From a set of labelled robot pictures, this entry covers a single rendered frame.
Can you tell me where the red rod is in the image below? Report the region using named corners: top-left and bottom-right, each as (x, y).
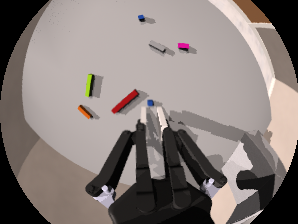
top-left (111, 89), bottom-right (138, 114)

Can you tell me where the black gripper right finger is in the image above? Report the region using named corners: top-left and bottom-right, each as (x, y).
top-left (157, 107), bottom-right (227, 209)

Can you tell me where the lime green rod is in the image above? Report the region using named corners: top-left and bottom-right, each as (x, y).
top-left (85, 74), bottom-right (94, 97)

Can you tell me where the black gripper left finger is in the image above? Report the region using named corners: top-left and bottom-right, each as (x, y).
top-left (85, 107), bottom-right (155, 213)

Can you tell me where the grey rod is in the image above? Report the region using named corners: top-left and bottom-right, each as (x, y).
top-left (149, 40), bottom-right (165, 52)

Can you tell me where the orange rod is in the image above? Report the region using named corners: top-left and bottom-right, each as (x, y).
top-left (78, 105), bottom-right (92, 119)

